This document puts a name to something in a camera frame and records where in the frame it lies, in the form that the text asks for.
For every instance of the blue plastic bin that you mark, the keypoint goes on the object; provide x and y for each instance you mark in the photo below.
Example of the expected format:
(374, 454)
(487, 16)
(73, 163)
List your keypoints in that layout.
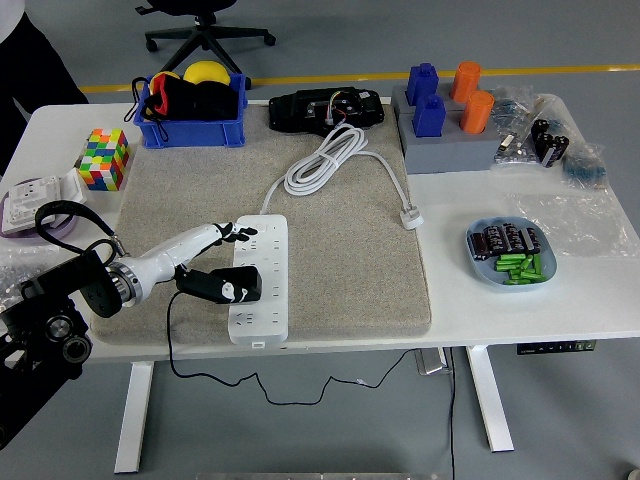
(190, 134)

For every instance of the person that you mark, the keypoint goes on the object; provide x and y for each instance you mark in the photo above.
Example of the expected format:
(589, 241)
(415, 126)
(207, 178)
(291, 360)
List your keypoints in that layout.
(30, 75)

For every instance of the black table control panel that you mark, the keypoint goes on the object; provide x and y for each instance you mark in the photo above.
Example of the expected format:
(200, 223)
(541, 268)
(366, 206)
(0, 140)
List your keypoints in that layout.
(555, 347)

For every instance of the clear bag of blue resistors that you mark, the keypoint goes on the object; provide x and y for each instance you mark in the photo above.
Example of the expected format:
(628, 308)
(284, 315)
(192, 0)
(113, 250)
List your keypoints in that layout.
(512, 107)
(585, 167)

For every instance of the orange cylinder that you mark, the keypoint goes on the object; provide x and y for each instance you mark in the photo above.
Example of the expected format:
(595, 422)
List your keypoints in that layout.
(465, 82)
(476, 112)

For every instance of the green battery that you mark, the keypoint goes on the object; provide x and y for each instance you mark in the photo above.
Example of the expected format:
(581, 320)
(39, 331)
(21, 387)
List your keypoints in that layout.
(507, 266)
(526, 265)
(532, 276)
(510, 259)
(520, 281)
(517, 273)
(537, 264)

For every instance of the white socket frame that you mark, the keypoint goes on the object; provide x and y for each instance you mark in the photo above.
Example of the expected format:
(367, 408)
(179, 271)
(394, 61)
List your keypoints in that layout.
(72, 185)

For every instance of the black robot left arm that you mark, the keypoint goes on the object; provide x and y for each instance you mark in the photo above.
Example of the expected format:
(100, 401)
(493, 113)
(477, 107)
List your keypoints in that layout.
(30, 360)

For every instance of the purple plate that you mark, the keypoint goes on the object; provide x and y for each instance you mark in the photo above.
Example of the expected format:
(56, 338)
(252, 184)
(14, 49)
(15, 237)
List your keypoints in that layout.
(65, 231)

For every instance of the grey-brown mat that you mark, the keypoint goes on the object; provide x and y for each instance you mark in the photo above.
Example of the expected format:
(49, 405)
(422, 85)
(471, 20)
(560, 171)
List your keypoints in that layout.
(350, 280)

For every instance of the white power strip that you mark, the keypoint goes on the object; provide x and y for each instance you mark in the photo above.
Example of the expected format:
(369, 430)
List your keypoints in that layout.
(272, 312)

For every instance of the white table leg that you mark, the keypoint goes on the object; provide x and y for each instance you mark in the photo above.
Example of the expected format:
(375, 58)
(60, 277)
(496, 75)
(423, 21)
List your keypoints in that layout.
(492, 405)
(132, 420)

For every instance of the white wall socket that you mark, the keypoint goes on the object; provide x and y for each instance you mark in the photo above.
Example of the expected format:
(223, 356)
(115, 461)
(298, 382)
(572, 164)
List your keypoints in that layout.
(25, 192)

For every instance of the large empty clear bag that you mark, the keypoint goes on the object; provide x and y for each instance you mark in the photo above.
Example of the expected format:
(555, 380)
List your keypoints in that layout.
(575, 225)

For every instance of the large yellow ball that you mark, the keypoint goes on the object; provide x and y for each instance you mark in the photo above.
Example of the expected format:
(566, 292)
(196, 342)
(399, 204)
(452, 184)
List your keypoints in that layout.
(205, 72)

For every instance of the blue square block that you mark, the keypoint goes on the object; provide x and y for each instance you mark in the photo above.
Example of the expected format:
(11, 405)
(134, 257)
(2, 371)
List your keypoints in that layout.
(422, 82)
(429, 117)

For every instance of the clear bag of black capacitors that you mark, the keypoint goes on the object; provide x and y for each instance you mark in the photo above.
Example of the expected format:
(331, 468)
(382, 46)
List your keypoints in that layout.
(550, 142)

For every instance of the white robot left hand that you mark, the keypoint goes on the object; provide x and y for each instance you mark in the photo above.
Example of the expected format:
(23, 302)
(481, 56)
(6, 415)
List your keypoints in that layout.
(155, 262)

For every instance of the metal bracket under table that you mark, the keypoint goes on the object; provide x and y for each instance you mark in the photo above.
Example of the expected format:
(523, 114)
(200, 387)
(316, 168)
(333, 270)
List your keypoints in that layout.
(430, 362)

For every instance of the black cloth bundle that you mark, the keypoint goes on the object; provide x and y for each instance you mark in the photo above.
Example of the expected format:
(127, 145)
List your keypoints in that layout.
(217, 102)

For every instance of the small yellow ball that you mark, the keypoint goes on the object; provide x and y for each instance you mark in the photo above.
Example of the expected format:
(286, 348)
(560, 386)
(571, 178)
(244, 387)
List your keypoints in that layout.
(167, 77)

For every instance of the light blue plate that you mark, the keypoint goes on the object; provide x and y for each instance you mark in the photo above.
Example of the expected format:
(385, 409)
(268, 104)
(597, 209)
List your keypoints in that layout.
(480, 272)

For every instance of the black electronic device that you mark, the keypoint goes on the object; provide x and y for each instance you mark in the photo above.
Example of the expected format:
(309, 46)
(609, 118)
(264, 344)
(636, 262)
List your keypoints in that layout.
(295, 112)

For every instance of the black office chair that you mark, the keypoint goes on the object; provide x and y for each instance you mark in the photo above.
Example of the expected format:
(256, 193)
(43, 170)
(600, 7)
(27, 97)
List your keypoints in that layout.
(207, 37)

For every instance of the grey block base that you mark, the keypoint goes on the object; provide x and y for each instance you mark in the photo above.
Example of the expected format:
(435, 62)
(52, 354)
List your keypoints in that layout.
(400, 97)
(450, 152)

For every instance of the clear bag of small parts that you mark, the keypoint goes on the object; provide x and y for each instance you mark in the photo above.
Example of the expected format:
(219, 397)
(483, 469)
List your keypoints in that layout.
(15, 265)

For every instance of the black capacitor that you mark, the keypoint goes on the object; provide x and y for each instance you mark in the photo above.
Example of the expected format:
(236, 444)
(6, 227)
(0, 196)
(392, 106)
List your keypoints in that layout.
(492, 237)
(480, 245)
(516, 237)
(504, 237)
(532, 239)

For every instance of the multicolour puzzle cube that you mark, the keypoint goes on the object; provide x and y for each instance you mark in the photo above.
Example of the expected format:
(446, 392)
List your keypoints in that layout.
(105, 160)

